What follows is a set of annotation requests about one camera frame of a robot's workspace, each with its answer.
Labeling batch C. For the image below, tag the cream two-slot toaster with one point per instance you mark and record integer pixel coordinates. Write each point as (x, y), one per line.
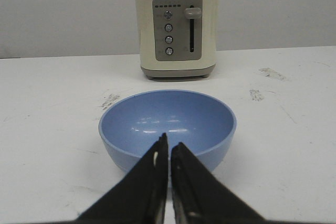
(177, 38)

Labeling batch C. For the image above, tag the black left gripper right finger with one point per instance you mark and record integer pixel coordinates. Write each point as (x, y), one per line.
(199, 197)

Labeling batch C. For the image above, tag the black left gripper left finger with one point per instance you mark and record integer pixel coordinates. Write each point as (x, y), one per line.
(140, 196)

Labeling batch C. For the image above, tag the blue plastic bowl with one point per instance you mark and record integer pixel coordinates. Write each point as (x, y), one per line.
(203, 123)

